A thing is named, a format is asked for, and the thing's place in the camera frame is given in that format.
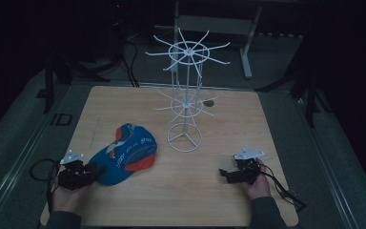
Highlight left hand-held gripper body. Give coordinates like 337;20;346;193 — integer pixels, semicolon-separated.
57;149;92;192

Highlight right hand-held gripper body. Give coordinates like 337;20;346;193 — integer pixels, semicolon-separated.
233;147;266;186

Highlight blue and orange baseball cap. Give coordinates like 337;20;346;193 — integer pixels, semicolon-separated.
88;122;158;187

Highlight person's left hand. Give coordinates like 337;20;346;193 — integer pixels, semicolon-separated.
51;181;93;215

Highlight person's right hand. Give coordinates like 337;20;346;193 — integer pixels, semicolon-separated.
243;157;273;201

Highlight black tripod stand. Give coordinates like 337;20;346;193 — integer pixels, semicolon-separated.
255;60;333;129
42;55;112;115

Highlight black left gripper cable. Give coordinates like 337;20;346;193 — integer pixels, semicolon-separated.
29;157;62;215

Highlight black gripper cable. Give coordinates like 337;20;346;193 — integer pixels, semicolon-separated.
29;157;62;215
259;163;308;212

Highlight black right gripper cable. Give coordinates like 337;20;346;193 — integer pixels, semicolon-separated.
259;163;308;212

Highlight black rectangular floor bracket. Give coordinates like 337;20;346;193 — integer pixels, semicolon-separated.
50;112;74;127

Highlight white wire display rack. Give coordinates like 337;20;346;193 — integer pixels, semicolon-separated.
144;27;232;154

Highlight black floor cables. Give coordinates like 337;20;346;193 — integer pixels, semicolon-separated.
117;39;141;89

